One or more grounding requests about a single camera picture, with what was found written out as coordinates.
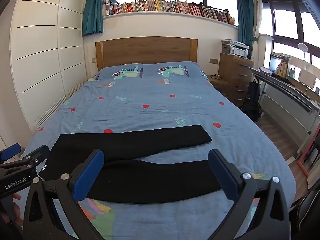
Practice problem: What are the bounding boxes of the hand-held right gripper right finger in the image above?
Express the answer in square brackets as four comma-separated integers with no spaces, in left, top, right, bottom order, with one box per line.
[207,149,292,240]

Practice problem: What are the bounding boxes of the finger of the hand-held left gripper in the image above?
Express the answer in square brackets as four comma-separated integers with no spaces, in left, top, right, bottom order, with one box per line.
[0,143,22,164]
[24,144,50,167]

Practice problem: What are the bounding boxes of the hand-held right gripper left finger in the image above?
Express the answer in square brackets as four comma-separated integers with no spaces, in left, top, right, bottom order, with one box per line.
[24,149,105,240]

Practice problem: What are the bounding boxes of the black pants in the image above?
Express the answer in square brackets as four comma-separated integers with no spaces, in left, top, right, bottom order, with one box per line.
[39,124,223,204]

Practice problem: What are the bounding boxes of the person's left hand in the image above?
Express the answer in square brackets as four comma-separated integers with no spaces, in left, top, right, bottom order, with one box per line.
[0,192,24,230]

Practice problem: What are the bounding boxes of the black backpack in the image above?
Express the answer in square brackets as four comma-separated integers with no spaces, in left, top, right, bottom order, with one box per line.
[239,81,263,122]

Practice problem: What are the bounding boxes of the wooden nightstand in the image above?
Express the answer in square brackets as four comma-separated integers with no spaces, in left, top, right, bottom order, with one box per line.
[206,74,232,95]

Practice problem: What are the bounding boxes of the black chair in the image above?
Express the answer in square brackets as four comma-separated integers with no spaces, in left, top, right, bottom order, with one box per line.
[287,186,320,240]

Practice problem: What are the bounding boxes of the blue printed bed sheet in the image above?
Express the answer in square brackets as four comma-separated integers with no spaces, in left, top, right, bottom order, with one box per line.
[21,61,297,240]

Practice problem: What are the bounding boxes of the wooden dresser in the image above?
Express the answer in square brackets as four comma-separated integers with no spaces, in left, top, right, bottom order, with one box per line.
[218,53,254,107]

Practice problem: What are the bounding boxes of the long desk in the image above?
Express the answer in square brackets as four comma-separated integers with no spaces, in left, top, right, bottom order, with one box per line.
[252,66,320,120]

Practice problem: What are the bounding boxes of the white printer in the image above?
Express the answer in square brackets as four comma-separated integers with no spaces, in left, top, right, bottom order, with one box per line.
[221,39,250,60]

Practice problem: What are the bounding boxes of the wooden headboard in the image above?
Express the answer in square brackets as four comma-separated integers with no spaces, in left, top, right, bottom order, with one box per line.
[95,36,198,72]

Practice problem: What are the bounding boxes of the white round desk lamp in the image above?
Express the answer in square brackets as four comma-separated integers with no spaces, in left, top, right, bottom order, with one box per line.
[297,42,310,63]

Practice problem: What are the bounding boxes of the teal curtain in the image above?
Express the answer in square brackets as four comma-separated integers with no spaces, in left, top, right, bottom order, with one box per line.
[236,0,259,53]
[82,0,104,37]

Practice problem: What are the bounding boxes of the row of books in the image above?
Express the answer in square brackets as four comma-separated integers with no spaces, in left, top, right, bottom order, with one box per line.
[102,0,235,26]

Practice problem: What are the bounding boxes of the red metal frame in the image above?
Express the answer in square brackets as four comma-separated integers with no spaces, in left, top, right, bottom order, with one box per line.
[297,129,320,178]

